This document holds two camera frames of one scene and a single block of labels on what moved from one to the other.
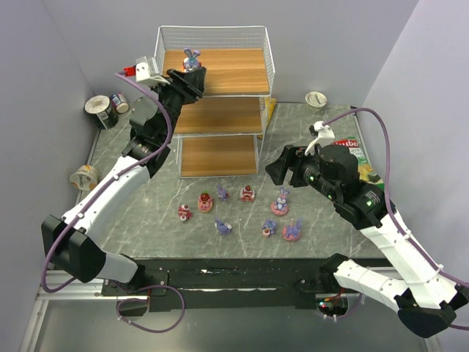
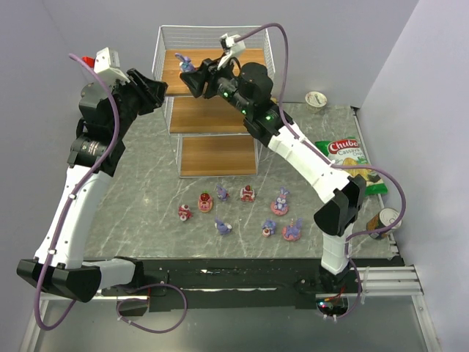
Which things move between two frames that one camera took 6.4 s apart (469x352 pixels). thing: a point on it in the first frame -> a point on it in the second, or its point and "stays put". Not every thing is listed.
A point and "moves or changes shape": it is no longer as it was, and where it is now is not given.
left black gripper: [184, 85] -> [135, 90]
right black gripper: [290, 165] -> [209, 78]
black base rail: [182, 284] stays put
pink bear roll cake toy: [184, 212] stays put
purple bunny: [191, 62] moves or changes shape
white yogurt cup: [316, 101] stays put
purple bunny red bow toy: [222, 193] stays put
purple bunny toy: [223, 228] stays put
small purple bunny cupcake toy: [269, 227] stays put
